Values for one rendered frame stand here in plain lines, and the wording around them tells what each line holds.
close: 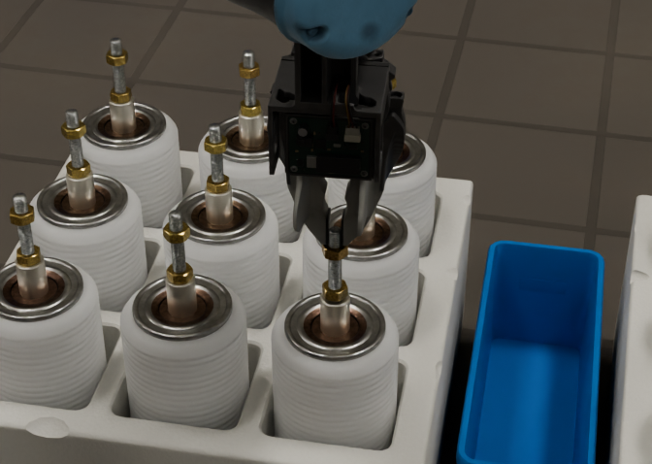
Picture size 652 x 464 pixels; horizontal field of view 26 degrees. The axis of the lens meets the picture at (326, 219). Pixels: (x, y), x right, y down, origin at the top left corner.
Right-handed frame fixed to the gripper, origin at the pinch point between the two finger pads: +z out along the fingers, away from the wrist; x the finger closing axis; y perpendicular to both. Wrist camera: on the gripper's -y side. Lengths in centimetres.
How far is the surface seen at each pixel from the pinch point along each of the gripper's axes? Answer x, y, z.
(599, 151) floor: 24, -64, 34
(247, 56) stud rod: -10.3, -23.2, 0.5
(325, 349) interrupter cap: -0.3, 3.5, 9.1
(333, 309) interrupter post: 0.0, 1.8, 6.6
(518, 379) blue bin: 15.4, -22.5, 34.0
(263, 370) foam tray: -5.9, -1.7, 16.4
